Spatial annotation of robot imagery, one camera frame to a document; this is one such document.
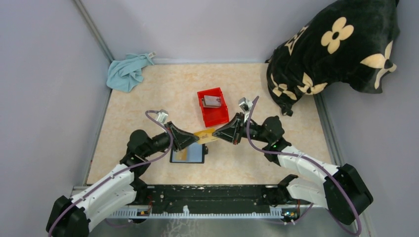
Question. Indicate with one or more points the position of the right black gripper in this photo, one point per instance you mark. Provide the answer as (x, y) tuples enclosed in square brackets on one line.
[(233, 131)]

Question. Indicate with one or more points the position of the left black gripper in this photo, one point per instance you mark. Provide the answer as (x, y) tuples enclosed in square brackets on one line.
[(181, 138)]

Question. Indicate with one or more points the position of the black leather card holder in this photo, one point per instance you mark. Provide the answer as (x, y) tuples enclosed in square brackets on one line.
[(195, 154)]

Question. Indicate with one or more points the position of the red plastic bin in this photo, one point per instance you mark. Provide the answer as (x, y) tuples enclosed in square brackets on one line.
[(213, 116)]

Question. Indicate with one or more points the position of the silver VIP card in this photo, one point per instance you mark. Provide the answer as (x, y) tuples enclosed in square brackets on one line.
[(211, 97)]

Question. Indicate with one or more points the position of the gold card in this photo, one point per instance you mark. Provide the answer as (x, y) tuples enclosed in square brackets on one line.
[(180, 156), (206, 136)]

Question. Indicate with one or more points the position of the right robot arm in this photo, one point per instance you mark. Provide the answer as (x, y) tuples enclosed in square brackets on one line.
[(320, 176)]

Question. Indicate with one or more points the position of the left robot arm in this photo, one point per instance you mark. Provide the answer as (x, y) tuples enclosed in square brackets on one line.
[(104, 183)]

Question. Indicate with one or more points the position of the stack of credit cards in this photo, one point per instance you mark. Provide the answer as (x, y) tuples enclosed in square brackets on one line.
[(211, 103)]

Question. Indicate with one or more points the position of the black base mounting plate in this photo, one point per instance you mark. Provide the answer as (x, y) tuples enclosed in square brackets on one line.
[(212, 199)]

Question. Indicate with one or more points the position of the light blue cloth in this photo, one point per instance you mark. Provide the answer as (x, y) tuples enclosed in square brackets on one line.
[(124, 75)]

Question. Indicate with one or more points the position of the black floral blanket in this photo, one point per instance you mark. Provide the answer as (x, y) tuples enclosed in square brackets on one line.
[(349, 41)]

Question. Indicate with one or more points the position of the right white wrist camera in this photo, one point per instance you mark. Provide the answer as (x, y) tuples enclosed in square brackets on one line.
[(246, 105)]

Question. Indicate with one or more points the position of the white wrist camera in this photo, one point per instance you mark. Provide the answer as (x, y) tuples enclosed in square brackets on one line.
[(162, 116), (246, 105)]

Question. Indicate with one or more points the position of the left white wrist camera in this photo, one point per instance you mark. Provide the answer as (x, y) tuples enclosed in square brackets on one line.
[(162, 116)]

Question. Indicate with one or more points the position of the aluminium front rail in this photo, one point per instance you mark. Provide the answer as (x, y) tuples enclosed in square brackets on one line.
[(215, 201)]

